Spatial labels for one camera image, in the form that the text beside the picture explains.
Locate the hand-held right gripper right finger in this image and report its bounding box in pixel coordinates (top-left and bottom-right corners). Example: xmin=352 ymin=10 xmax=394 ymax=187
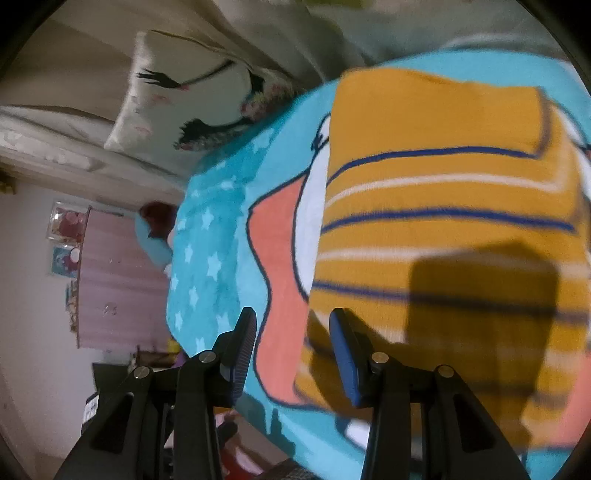
xmin=329 ymin=308 xmax=532 ymax=480

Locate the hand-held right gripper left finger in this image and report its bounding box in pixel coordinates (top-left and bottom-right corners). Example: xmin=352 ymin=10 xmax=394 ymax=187
xmin=54 ymin=307 xmax=258 ymax=480

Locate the yellow striped sweater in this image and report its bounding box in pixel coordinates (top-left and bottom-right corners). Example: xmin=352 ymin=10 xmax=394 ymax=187
xmin=293 ymin=68 xmax=591 ymax=450

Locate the teal star-print blanket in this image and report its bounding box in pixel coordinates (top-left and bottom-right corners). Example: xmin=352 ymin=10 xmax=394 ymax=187
xmin=165 ymin=48 xmax=591 ymax=480

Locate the grey knit cloth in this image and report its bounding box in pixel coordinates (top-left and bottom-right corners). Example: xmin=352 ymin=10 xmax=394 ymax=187
xmin=265 ymin=459 xmax=365 ymax=480

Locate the dark furniture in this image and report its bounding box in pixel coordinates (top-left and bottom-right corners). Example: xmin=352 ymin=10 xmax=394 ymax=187
xmin=91 ymin=362 xmax=137 ymax=398

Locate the pink curtain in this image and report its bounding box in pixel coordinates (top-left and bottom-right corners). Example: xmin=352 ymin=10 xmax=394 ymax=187
xmin=74 ymin=208 xmax=174 ymax=352

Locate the white eyelash print pillow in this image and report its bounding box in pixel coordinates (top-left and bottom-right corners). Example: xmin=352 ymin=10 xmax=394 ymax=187
xmin=104 ymin=30 xmax=305 ymax=164

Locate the beige padded headboard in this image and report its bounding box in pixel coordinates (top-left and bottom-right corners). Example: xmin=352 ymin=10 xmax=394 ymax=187
xmin=0 ymin=0 xmax=559 ymax=204

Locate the blue wall poster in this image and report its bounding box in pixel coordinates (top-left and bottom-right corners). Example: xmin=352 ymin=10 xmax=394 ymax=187
xmin=50 ymin=244 xmax=79 ymax=278

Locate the red wall poster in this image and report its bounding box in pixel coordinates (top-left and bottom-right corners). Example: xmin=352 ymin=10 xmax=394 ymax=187
xmin=46 ymin=200 xmax=88 ymax=243

